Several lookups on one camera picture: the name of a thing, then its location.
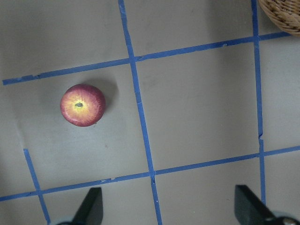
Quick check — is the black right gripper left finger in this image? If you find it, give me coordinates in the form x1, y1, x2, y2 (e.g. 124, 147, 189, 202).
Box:
72, 187, 104, 225

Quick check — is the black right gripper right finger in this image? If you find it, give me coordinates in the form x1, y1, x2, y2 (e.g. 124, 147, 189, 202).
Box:
234, 185, 279, 225

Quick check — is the woven wicker basket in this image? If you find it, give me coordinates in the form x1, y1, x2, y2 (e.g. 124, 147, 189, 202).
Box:
258, 0, 300, 37

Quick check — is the red apple yellow top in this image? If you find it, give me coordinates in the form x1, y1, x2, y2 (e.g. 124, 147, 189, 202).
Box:
60, 84, 106, 127

